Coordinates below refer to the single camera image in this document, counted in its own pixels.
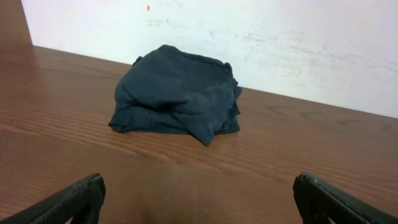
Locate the folded dark blue garment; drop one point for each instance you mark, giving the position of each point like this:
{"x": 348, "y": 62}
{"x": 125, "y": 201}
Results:
{"x": 174, "y": 92}

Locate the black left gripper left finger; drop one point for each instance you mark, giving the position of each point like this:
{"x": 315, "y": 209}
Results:
{"x": 79, "y": 203}

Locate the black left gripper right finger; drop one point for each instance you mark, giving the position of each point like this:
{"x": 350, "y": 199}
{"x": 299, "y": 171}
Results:
{"x": 319, "y": 202}

